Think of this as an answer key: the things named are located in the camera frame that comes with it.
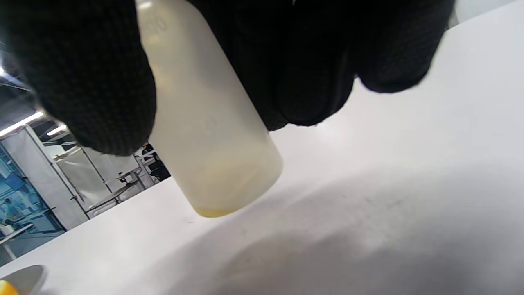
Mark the person's right hand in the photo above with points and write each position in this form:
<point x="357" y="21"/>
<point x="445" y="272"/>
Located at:
<point x="82" y="73"/>

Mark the grey round plate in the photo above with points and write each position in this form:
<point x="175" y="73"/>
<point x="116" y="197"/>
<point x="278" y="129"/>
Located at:
<point x="30" y="276"/>

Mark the yellow toast slice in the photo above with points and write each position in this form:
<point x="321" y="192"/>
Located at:
<point x="6" y="289"/>

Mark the white squeeze honey bottle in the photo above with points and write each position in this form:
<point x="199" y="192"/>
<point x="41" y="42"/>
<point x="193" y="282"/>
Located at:
<point x="213" y="143"/>

